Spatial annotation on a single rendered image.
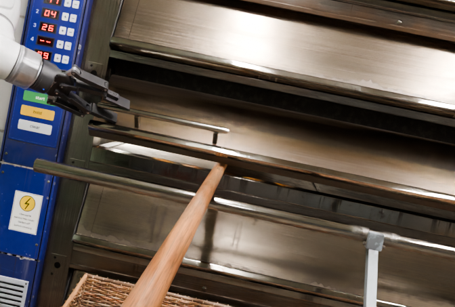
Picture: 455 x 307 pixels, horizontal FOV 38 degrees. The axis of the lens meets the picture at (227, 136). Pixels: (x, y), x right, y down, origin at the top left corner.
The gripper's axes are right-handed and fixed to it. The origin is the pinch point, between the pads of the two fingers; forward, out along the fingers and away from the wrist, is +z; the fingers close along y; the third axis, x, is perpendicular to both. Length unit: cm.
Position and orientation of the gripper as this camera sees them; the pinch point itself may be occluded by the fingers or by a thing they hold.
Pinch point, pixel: (111, 107)
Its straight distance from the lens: 167.1
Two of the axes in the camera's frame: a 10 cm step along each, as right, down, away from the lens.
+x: 0.4, 7.7, -6.4
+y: -6.2, 5.2, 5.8
